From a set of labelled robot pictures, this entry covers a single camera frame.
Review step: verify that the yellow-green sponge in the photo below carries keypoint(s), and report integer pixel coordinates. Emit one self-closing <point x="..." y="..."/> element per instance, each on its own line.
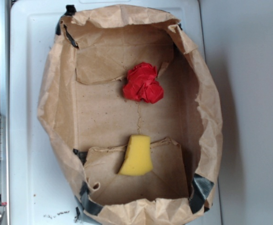
<point x="137" y="160"/>

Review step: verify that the brown paper bag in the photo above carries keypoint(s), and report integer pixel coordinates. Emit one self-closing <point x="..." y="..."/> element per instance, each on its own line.
<point x="80" y="107"/>

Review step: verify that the crumpled red paper ball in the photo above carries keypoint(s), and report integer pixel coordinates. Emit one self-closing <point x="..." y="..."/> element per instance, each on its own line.
<point x="142" y="84"/>

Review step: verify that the white plastic tray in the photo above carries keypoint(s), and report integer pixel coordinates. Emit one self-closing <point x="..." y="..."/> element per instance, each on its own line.
<point x="39" y="191"/>

